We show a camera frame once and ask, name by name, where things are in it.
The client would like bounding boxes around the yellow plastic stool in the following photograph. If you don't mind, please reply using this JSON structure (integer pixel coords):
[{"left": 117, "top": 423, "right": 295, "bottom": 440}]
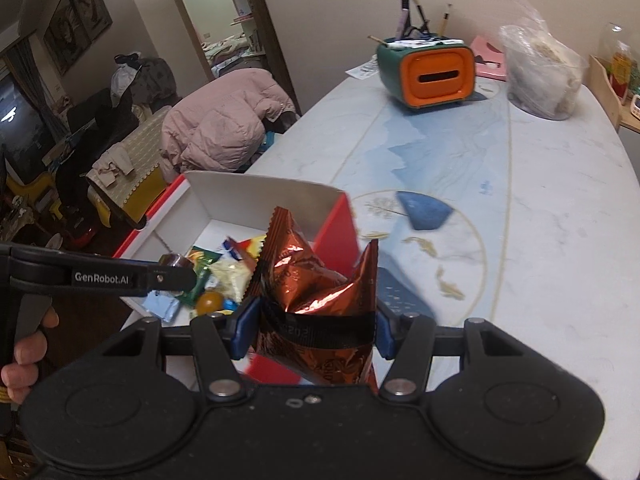
[{"left": 4, "top": 169, "right": 57, "bottom": 202}]

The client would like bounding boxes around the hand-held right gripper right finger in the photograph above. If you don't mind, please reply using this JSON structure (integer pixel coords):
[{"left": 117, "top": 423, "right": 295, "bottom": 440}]
[{"left": 374, "top": 304, "right": 550, "bottom": 404}]

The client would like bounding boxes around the wooden side shelf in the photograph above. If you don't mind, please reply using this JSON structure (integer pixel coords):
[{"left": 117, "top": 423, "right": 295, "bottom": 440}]
[{"left": 587, "top": 54, "right": 640, "bottom": 136}]

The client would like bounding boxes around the beige cushioned chair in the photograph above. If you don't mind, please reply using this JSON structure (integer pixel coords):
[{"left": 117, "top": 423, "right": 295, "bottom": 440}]
[{"left": 86, "top": 109, "right": 172, "bottom": 232}]

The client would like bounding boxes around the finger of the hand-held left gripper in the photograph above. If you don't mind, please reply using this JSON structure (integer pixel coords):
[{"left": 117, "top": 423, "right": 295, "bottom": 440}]
[{"left": 147, "top": 257, "right": 197, "bottom": 296}]

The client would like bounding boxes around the brown chocolate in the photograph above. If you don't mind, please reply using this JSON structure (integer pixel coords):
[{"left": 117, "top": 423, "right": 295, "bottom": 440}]
[{"left": 159, "top": 253, "right": 194, "bottom": 273}]

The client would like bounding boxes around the framed wall picture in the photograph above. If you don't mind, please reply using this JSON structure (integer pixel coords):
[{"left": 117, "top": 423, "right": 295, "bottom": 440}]
[
  {"left": 42, "top": 0, "right": 92, "bottom": 77},
  {"left": 67, "top": 0, "right": 114, "bottom": 43}
]

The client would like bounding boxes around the wooden door frame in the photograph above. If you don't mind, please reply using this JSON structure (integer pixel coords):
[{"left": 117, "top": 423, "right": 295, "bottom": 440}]
[{"left": 159, "top": 0, "right": 302, "bottom": 113}]

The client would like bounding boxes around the golden round candy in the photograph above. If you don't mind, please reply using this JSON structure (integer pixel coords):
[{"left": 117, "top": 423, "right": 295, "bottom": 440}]
[{"left": 196, "top": 291, "right": 224, "bottom": 315}]

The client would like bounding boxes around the person's left hand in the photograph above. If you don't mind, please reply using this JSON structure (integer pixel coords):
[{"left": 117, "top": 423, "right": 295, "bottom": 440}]
[{"left": 0, "top": 307, "right": 60, "bottom": 405}]

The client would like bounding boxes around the blue cracker packet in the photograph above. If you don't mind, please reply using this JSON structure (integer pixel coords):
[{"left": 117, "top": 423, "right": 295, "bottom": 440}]
[{"left": 143, "top": 291, "right": 180, "bottom": 323}]

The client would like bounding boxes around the dark clothes pile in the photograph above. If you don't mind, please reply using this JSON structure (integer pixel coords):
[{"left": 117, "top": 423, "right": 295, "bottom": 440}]
[{"left": 111, "top": 52, "right": 178, "bottom": 110}]

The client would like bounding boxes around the pink folder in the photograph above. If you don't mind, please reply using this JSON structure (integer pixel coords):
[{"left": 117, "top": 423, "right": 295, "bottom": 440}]
[{"left": 471, "top": 35, "right": 507, "bottom": 82}]

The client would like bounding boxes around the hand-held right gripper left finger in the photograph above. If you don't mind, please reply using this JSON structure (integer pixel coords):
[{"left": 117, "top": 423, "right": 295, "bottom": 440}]
[{"left": 85, "top": 296, "right": 262, "bottom": 403}]

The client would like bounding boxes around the clear plastic bag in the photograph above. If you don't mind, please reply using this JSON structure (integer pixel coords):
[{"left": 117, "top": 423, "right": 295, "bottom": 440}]
[{"left": 500, "top": 0, "right": 590, "bottom": 122}]

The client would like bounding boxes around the copper foil snack bag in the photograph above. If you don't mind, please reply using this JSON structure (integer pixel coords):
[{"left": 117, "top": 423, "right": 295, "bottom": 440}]
[{"left": 248, "top": 206, "right": 380, "bottom": 395}]

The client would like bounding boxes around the white paper leaflet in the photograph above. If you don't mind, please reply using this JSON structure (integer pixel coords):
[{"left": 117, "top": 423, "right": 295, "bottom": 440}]
[{"left": 346, "top": 57, "right": 381, "bottom": 81}]

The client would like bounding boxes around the pink puffer jacket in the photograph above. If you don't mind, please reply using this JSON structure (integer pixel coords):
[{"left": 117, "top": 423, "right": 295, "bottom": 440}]
[{"left": 161, "top": 68, "right": 301, "bottom": 173}]

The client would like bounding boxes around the clear plastic bottle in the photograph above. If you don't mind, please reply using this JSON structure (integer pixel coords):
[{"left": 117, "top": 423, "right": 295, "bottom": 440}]
[{"left": 599, "top": 22, "right": 640, "bottom": 102}]

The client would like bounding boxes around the green snack packet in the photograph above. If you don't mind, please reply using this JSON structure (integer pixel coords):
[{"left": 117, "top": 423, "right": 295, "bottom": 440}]
[{"left": 176, "top": 246, "right": 223, "bottom": 307}]

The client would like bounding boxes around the pale cream snack packet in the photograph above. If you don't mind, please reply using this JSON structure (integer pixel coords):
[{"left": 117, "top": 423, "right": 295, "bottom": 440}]
[{"left": 207, "top": 257, "right": 258, "bottom": 303}]

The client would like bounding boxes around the orange and green tissue box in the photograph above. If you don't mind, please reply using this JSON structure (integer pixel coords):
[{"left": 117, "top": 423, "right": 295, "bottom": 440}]
[{"left": 376, "top": 35, "right": 476, "bottom": 111}]

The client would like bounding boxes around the red and white cardboard box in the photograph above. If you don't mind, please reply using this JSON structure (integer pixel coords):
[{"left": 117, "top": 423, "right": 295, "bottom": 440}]
[{"left": 112, "top": 170, "right": 362, "bottom": 387}]

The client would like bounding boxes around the white shelving unit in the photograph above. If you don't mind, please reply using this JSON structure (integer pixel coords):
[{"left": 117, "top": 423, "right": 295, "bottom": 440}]
[{"left": 216, "top": 0, "right": 267, "bottom": 60}]

